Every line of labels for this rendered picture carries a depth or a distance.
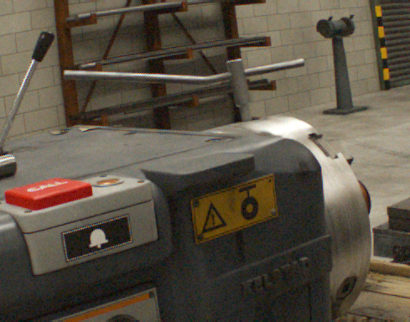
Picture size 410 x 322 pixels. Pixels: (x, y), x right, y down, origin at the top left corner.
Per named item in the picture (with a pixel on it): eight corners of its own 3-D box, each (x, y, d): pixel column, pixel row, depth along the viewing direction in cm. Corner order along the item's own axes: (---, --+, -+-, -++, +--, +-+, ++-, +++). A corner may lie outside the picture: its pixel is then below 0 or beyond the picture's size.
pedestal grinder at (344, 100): (345, 115, 974) (333, 16, 954) (321, 114, 1002) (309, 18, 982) (369, 109, 1004) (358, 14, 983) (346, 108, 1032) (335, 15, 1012)
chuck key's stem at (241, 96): (256, 140, 122) (239, 59, 121) (261, 140, 120) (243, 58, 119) (241, 143, 122) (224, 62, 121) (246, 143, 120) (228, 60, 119)
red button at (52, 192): (37, 221, 70) (33, 197, 69) (6, 212, 74) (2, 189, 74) (96, 205, 73) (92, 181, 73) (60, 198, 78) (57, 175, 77)
